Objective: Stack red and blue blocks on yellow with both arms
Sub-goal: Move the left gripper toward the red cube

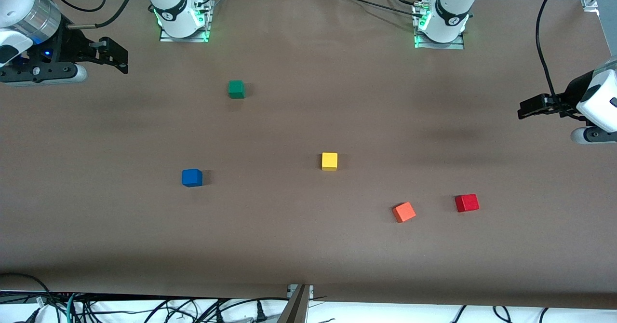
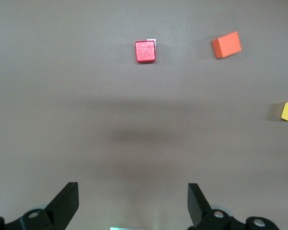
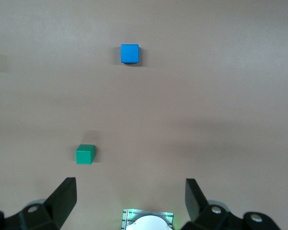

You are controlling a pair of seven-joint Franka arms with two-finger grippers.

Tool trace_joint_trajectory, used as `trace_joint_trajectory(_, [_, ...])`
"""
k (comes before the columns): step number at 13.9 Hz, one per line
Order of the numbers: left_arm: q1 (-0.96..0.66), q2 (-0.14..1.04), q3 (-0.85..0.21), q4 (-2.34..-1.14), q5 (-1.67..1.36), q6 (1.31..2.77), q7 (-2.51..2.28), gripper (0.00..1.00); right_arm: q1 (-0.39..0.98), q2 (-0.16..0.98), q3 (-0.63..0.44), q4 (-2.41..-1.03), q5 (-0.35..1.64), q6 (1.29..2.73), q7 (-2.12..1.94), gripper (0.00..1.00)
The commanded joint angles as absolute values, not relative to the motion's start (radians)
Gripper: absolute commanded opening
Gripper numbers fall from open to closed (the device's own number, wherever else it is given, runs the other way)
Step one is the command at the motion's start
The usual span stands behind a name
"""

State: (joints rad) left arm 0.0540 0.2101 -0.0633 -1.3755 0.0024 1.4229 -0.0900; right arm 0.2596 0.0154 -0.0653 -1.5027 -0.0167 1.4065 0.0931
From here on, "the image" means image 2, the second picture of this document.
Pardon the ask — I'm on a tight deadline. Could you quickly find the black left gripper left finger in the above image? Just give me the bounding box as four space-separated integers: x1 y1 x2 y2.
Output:
0 182 80 230

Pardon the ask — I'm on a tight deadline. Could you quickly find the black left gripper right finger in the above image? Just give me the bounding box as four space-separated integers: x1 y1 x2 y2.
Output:
187 183 282 230

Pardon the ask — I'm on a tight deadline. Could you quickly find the red wooden block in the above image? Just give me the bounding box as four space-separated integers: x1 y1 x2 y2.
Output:
134 40 157 64

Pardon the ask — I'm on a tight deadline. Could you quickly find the brown table cover sheet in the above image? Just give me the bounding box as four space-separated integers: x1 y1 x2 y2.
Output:
0 0 288 230

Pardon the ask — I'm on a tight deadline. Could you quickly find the orange wooden block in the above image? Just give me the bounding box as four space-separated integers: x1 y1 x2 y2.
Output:
211 31 242 59

